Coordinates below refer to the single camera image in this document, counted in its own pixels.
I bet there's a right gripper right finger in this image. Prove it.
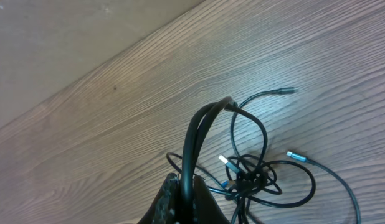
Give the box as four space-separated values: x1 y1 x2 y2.
193 175 230 224

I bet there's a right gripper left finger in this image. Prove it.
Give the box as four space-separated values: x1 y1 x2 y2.
138 173 179 224

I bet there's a black cable long tail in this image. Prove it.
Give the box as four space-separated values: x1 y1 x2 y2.
229 87 361 224

